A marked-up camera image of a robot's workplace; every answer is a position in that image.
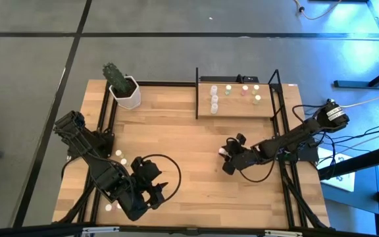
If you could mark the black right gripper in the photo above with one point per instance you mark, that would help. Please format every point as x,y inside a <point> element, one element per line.
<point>245,156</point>

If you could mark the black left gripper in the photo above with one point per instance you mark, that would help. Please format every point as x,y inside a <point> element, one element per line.
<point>143,174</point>

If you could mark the green medicine bottle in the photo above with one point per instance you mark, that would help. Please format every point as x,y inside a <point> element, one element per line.
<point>118,206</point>
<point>123,161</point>
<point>228,88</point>

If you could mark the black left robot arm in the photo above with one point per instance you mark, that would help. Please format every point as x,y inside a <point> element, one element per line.
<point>100,168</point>

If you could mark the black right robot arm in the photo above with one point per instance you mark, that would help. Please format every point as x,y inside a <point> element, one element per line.
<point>291,138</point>

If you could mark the wooden shelf board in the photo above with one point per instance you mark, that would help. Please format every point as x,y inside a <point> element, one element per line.
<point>235,110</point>

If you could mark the black shelf side panel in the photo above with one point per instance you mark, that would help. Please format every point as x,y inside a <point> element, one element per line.
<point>196,98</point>

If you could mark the white hexagonal plant pot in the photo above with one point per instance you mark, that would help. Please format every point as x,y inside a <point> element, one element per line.
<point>130,102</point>

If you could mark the white printed sheet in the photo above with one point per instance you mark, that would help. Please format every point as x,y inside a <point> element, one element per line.
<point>341,182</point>

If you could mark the green cactus plant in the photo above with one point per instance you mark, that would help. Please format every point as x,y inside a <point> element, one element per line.
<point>115,77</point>

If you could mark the black desk beam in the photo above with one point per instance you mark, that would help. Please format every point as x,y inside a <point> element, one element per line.
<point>357,163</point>

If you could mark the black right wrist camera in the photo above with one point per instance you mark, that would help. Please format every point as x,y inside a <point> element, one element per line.
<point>229,168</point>

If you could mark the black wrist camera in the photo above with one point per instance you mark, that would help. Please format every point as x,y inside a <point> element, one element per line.
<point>229,168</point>
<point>135,212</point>

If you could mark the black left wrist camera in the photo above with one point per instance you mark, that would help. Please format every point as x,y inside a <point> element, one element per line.
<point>135,212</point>

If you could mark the black aluminium table frame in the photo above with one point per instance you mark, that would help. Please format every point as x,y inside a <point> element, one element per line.
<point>163,231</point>

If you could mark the silver metal bracket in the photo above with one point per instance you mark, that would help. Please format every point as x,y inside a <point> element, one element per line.
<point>283,233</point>
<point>100,229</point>

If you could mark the blue-lit metal table frame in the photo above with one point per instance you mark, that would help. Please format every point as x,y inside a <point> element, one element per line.
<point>357,84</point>

